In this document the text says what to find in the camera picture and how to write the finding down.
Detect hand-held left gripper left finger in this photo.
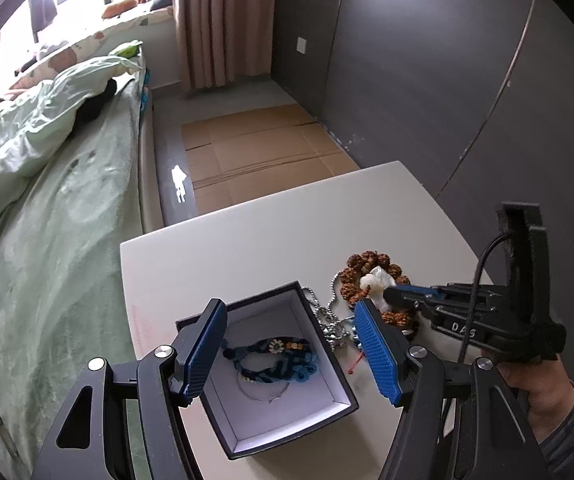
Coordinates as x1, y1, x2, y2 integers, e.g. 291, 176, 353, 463
31, 298, 229, 480

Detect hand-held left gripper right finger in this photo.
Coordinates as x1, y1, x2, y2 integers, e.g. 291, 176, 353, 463
354, 298, 551, 480

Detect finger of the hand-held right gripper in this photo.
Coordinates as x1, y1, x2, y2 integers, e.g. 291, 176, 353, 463
383, 288, 435, 314
391, 283, 449, 295

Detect white pendant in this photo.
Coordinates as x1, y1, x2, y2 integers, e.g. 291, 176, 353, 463
358, 266, 398, 312

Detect silver ball chain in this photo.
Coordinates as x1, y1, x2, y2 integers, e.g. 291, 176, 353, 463
300, 272, 364, 354

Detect blue braided bracelet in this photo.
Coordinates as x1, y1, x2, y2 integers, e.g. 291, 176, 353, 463
222, 337, 321, 386

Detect brown bead bracelet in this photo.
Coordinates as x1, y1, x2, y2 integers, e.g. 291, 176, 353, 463
339, 251, 421, 337

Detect black jewelry box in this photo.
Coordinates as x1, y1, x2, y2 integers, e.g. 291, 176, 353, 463
174, 281, 359, 461

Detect person's right forearm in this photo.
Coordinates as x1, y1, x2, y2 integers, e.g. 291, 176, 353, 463
536, 380, 574, 480

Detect person's right hand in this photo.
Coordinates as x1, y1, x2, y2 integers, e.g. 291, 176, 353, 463
496, 354, 574, 447

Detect bed with green sheet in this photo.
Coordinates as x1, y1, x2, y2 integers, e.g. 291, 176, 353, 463
0, 52, 166, 480

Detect flattened cardboard sheet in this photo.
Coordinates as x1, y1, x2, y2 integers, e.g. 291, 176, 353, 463
181, 102, 362, 214

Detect dark grey wardrobe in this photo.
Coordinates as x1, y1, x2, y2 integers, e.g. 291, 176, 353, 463
270, 0, 574, 281

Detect black cloth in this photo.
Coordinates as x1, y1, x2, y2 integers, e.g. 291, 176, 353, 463
74, 79, 118, 126

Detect light green quilt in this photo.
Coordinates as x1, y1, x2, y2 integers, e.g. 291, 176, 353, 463
0, 54, 146, 237

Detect green packet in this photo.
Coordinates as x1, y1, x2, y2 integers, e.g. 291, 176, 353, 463
109, 40, 144, 59

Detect pink curtain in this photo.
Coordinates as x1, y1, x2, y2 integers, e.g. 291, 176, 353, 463
172, 0, 276, 97

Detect printed pillow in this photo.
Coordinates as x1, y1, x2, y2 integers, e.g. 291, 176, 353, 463
9, 7, 176, 92

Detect orange plush toy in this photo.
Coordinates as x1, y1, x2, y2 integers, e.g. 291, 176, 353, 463
102, 0, 138, 19

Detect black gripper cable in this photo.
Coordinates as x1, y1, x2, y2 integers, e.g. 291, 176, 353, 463
457, 231, 510, 364

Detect thin wire ring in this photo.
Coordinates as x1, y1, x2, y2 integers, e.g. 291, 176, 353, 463
237, 371, 289, 404

